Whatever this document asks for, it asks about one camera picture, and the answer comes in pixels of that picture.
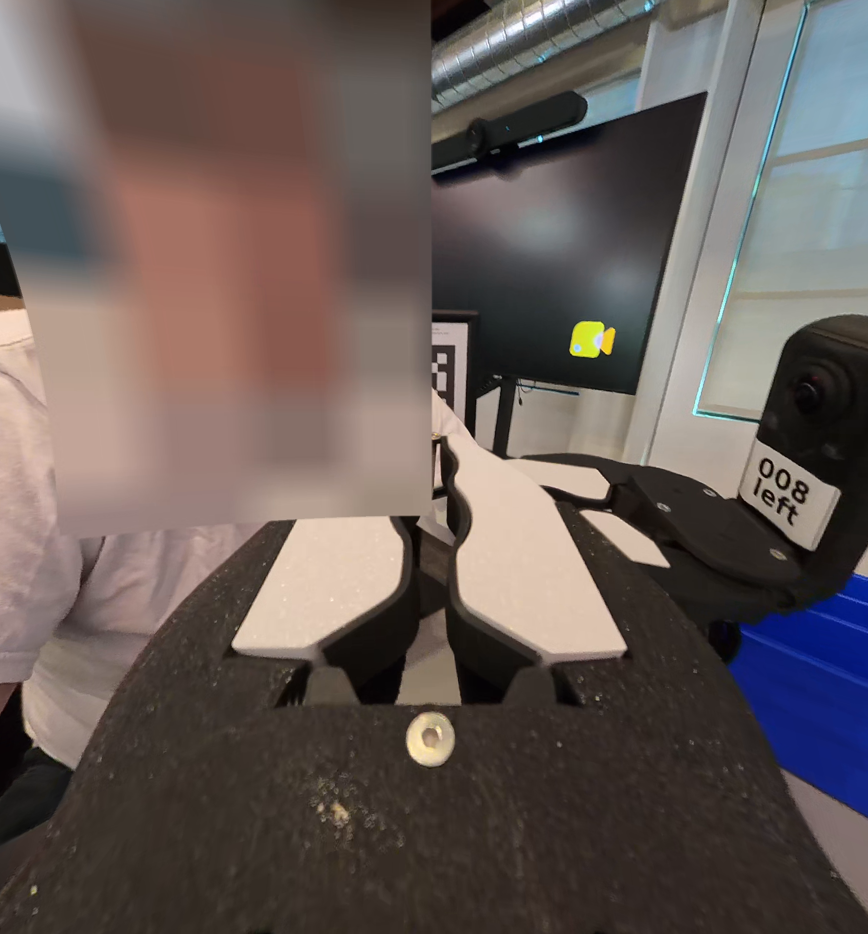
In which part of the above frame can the black framed marker sign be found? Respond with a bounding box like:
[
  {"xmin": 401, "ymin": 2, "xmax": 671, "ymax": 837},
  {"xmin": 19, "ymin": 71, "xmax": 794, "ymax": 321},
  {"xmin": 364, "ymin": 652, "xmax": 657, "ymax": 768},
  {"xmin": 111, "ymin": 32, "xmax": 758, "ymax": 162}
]
[{"xmin": 432, "ymin": 310, "xmax": 480, "ymax": 433}]

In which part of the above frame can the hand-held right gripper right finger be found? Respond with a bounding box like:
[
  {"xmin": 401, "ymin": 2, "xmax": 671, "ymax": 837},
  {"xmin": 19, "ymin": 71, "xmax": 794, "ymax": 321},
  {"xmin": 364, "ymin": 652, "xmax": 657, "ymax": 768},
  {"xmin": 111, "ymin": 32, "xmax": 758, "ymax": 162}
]
[{"xmin": 440, "ymin": 435, "xmax": 630, "ymax": 706}]

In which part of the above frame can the silver ventilation duct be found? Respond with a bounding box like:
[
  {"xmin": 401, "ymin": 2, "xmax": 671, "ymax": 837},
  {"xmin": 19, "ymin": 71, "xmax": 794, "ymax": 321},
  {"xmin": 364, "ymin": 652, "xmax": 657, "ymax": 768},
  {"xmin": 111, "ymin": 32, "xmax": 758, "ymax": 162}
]
[{"xmin": 432, "ymin": 0, "xmax": 657, "ymax": 110}]

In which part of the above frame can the blue plastic bin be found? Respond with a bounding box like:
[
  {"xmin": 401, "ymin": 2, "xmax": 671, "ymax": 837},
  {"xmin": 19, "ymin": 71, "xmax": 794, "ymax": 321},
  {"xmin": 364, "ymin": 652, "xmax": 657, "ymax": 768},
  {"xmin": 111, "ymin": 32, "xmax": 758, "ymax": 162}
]
[{"xmin": 726, "ymin": 573, "xmax": 868, "ymax": 839}]

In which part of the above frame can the large black monitor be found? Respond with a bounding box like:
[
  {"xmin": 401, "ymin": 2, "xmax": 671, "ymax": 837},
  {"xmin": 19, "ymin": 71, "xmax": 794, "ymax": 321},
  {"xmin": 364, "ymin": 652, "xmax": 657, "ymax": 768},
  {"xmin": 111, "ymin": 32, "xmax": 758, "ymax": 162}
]
[{"xmin": 432, "ymin": 91, "xmax": 708, "ymax": 396}]

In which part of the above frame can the window with white blind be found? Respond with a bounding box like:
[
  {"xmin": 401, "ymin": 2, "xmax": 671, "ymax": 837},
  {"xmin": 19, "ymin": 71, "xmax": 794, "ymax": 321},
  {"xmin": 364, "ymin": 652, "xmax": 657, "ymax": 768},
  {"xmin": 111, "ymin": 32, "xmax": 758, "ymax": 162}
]
[{"xmin": 697, "ymin": 0, "xmax": 868, "ymax": 423}]

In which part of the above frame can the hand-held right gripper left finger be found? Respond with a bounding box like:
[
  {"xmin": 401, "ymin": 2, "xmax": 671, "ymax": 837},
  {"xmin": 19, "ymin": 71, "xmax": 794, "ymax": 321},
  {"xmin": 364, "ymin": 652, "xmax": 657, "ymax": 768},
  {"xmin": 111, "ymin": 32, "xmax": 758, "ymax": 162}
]
[{"xmin": 230, "ymin": 515, "xmax": 422, "ymax": 706}]

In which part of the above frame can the black webcam bar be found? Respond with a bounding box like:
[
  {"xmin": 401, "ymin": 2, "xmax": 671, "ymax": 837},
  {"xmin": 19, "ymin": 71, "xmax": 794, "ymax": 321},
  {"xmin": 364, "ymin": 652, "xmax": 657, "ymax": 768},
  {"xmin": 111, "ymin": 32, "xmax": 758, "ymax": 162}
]
[{"xmin": 432, "ymin": 91, "xmax": 588, "ymax": 172}]

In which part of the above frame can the black monitor stand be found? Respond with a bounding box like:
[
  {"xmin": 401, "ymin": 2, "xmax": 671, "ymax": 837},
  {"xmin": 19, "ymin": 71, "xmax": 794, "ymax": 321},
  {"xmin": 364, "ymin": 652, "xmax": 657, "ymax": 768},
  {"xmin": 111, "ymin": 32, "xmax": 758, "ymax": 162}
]
[{"xmin": 470, "ymin": 376, "xmax": 524, "ymax": 458}]

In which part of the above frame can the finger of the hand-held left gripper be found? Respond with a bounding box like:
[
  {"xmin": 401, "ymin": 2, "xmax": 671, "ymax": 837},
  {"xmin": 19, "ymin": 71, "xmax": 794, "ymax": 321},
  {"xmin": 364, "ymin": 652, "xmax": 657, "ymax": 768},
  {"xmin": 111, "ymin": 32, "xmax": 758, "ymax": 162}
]
[
  {"xmin": 579, "ymin": 508, "xmax": 673, "ymax": 570},
  {"xmin": 503, "ymin": 458, "xmax": 614, "ymax": 506}
]

